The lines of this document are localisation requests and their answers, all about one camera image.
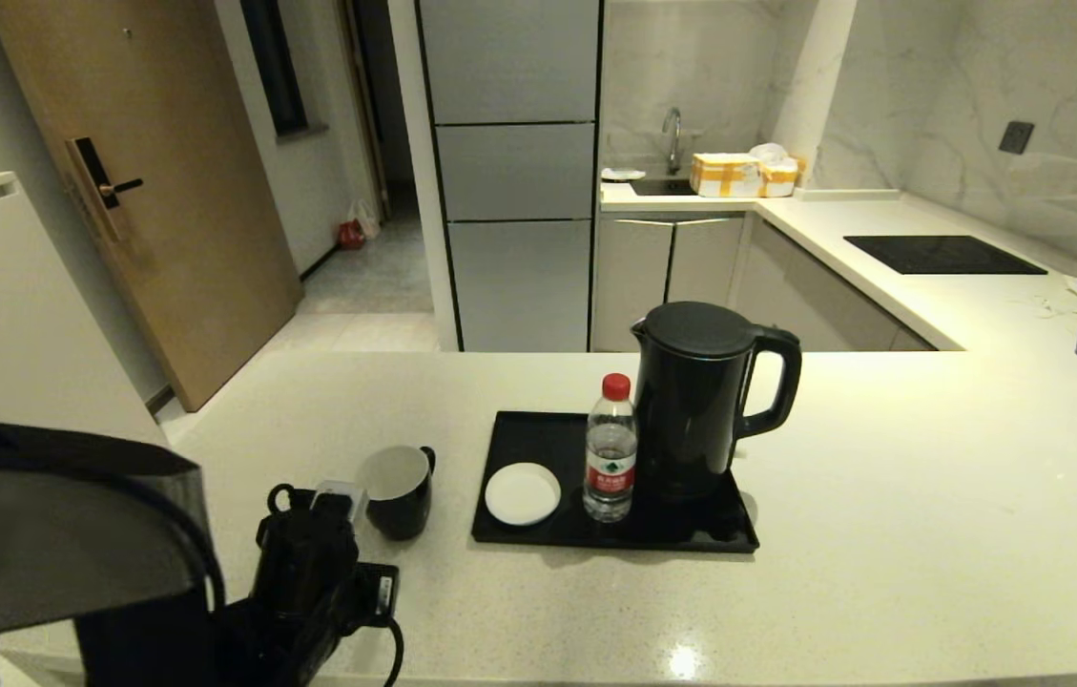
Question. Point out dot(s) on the black cup white inside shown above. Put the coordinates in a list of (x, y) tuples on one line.
[(403, 496)]

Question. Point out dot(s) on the white plastic bag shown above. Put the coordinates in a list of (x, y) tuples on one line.
[(367, 216)]

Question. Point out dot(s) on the white cloth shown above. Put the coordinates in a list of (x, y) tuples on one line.
[(622, 174)]

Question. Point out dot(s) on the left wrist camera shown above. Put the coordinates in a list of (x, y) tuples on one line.
[(340, 498)]

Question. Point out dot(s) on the beige counter cabinet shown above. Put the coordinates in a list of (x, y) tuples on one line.
[(815, 286)]

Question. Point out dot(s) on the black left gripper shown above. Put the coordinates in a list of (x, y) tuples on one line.
[(309, 592)]

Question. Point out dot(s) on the red bag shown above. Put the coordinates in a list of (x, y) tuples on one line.
[(352, 236)]

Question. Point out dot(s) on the dark sink basin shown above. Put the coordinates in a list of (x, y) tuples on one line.
[(662, 187)]

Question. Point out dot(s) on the grey wall socket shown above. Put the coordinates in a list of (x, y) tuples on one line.
[(1017, 137)]

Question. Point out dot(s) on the water bottle red label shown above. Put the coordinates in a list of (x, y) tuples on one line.
[(610, 458)]

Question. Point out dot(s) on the chrome faucet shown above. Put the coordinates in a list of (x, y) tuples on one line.
[(673, 134)]

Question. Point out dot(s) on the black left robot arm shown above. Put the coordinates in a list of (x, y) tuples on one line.
[(51, 544)]

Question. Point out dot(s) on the black electric kettle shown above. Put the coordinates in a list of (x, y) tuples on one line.
[(691, 401)]

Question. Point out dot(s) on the grey refrigerator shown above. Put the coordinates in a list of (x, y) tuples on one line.
[(519, 172)]

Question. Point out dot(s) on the beige sink cabinet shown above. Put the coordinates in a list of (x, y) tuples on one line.
[(672, 267)]

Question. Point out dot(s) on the white tall cabinet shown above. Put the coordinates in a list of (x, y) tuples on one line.
[(13, 315)]

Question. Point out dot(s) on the dark window pane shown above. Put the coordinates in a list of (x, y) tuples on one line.
[(276, 67)]

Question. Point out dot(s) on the small parcel yellow tape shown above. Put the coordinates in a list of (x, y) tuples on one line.
[(779, 172)]

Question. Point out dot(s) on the cardboard box yellow tape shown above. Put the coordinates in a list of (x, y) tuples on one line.
[(725, 176)]

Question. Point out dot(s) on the black induction cooktop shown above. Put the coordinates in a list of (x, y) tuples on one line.
[(944, 256)]

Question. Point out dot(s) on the black rectangular tray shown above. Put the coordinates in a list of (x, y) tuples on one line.
[(557, 439)]

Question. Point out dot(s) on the wooden door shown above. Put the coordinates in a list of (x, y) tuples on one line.
[(137, 210)]

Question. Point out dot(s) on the white round saucer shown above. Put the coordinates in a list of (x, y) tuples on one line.
[(522, 493)]

